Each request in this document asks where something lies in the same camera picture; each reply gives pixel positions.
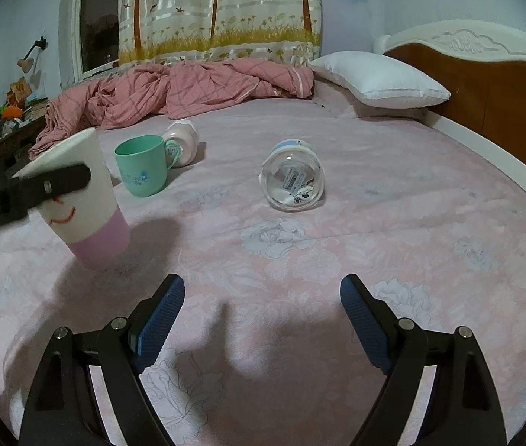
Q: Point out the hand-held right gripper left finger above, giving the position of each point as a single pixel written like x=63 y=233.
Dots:
x=163 y=311

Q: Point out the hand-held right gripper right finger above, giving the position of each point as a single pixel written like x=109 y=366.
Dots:
x=360 y=311

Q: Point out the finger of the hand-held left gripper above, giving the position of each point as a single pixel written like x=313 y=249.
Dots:
x=53 y=182

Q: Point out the white and pink cup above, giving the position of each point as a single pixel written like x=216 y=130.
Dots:
x=91 y=213

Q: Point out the clear glass cup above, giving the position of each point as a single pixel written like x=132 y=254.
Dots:
x=293 y=176

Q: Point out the pink floral bed sheet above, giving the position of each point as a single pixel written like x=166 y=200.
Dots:
x=290 y=265

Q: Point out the green plastic mug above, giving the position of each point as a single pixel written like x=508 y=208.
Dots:
x=144 y=167

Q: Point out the pink checked blanket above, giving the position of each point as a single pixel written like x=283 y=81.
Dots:
x=174 y=90

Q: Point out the window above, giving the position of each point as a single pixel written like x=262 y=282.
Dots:
x=98 y=23

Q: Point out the white pillow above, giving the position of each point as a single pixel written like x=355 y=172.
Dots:
x=379 y=79

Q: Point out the printed tree curtain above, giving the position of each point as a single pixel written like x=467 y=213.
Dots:
x=225 y=9

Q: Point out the wooden bed headboard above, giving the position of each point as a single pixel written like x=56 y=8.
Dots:
x=490 y=74

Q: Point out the wall lamp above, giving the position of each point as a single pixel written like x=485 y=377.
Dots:
x=30 y=55

